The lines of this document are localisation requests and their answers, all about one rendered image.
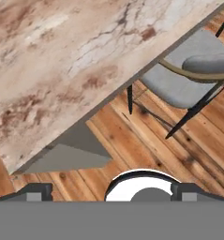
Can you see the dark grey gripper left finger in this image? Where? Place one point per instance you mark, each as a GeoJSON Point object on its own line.
{"type": "Point", "coordinates": [38, 190]}

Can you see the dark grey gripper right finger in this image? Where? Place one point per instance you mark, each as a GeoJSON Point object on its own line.
{"type": "Point", "coordinates": [188, 191]}

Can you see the grey cushioned chair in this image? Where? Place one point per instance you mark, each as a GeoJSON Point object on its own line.
{"type": "Point", "coordinates": [185, 78]}

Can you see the white and black round object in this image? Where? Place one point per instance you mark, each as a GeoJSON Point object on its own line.
{"type": "Point", "coordinates": [126, 187]}

